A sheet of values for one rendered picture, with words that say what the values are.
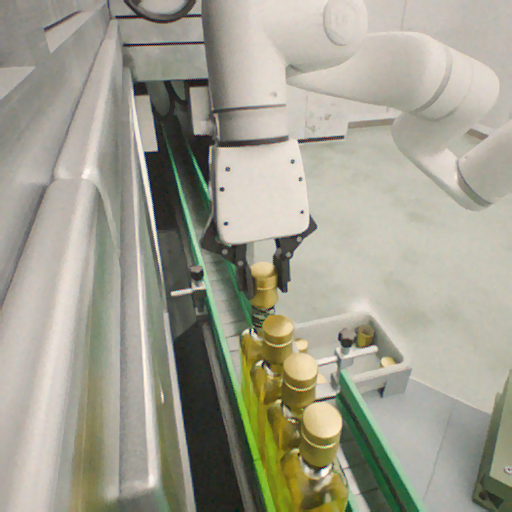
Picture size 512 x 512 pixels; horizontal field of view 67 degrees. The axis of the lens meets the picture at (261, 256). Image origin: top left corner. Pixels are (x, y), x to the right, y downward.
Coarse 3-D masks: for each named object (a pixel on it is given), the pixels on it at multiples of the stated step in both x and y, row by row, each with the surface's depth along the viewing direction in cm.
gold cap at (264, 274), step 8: (256, 264) 46; (264, 264) 46; (272, 264) 46; (256, 272) 44; (264, 272) 44; (272, 272) 44; (256, 280) 44; (264, 280) 44; (272, 280) 44; (256, 288) 44; (264, 288) 44; (272, 288) 45; (256, 296) 45; (264, 296) 45; (272, 296) 45; (256, 304) 46; (264, 304) 46; (272, 304) 46
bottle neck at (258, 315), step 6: (252, 306) 47; (252, 312) 48; (258, 312) 47; (264, 312) 47; (270, 312) 47; (252, 318) 48; (258, 318) 47; (264, 318) 47; (252, 324) 49; (258, 324) 48; (252, 330) 50; (258, 330) 49; (258, 336) 49
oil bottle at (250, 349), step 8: (248, 328) 52; (240, 336) 52; (248, 336) 50; (240, 344) 52; (248, 344) 50; (256, 344) 49; (240, 352) 53; (248, 352) 49; (256, 352) 49; (240, 360) 55; (248, 360) 49; (256, 360) 49; (240, 368) 56; (248, 368) 50; (240, 376) 57; (248, 376) 51; (248, 384) 52; (248, 392) 53; (248, 400) 54; (248, 408) 55
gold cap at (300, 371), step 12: (288, 360) 38; (300, 360) 38; (312, 360) 38; (288, 372) 37; (300, 372) 37; (312, 372) 37; (288, 384) 37; (300, 384) 37; (312, 384) 37; (288, 396) 38; (300, 396) 38; (312, 396) 38
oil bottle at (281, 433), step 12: (276, 408) 42; (276, 420) 41; (288, 420) 41; (300, 420) 40; (276, 432) 41; (288, 432) 40; (276, 444) 41; (288, 444) 40; (276, 456) 42; (276, 468) 43; (276, 480) 45; (276, 492) 46; (276, 504) 48
